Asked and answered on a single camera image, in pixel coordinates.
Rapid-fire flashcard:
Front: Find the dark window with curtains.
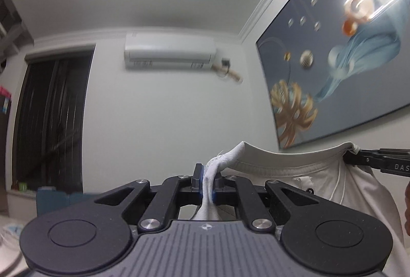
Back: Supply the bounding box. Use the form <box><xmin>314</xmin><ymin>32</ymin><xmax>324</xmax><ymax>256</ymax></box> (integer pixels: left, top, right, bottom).
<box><xmin>11</xmin><ymin>43</ymin><xmax>97</xmax><ymax>195</ymax></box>

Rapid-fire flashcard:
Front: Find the air conditioner pipe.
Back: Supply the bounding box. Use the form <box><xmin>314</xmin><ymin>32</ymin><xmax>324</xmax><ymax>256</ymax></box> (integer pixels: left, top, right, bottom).
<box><xmin>213</xmin><ymin>64</ymin><xmax>244</xmax><ymax>85</ymax></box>

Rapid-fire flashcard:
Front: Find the framed wall painting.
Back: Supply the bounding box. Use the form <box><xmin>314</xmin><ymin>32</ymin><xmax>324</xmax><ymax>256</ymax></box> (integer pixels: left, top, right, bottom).
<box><xmin>255</xmin><ymin>0</ymin><xmax>410</xmax><ymax>150</ymax></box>

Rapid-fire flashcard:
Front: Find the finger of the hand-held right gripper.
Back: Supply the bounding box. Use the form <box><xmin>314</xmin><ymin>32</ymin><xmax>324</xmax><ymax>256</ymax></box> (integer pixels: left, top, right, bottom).
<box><xmin>356</xmin><ymin>148</ymin><xmax>410</xmax><ymax>157</ymax></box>
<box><xmin>343</xmin><ymin>153</ymin><xmax>410</xmax><ymax>178</ymax></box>

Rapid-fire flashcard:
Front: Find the white t-shirt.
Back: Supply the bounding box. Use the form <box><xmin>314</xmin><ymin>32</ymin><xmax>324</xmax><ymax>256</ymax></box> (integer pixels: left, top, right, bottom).
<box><xmin>189</xmin><ymin>141</ymin><xmax>410</xmax><ymax>277</ymax></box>

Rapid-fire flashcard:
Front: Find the blue storage box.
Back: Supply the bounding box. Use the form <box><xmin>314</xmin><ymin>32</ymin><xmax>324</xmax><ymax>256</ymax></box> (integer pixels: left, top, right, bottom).
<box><xmin>36</xmin><ymin>187</ymin><xmax>84</xmax><ymax>217</ymax></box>

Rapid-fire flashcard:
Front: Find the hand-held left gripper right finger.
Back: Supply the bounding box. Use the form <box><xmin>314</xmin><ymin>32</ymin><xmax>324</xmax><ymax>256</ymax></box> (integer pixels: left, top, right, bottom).
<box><xmin>211</xmin><ymin>174</ymin><xmax>321</xmax><ymax>232</ymax></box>

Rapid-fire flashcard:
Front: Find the white wall air conditioner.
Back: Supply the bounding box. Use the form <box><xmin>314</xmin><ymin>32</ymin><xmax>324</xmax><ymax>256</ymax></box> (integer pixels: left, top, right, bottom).
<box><xmin>124</xmin><ymin>32</ymin><xmax>218</xmax><ymax>71</ymax></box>

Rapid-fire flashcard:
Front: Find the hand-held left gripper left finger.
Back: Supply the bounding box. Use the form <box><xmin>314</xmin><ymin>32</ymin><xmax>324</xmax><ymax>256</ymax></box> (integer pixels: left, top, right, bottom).
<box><xmin>94</xmin><ymin>163</ymin><xmax>206</xmax><ymax>232</ymax></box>

